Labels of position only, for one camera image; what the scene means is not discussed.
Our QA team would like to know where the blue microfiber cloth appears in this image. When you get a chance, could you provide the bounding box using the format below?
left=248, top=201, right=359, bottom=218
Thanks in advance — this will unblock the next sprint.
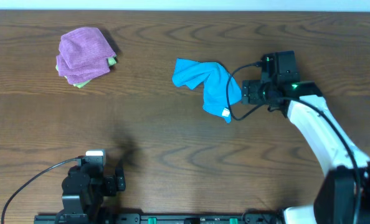
left=172, top=58, right=242, bottom=123

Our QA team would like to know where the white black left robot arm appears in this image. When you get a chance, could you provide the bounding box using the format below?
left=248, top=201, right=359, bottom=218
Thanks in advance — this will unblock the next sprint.
left=54, top=156, right=126, bottom=224

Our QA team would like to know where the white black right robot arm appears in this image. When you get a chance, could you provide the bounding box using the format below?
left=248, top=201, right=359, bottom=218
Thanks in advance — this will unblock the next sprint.
left=242, top=51, right=370, bottom=223

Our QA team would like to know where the green folded cloth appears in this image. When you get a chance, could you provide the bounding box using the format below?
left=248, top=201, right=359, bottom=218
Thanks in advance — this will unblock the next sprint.
left=55, top=55, right=116, bottom=88

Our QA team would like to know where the purple folded cloth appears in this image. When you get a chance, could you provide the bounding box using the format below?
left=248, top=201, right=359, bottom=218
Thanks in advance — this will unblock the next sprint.
left=58, top=27, right=116, bottom=68

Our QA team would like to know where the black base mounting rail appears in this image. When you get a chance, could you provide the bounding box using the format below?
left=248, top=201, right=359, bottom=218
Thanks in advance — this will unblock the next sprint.
left=34, top=213, right=284, bottom=224

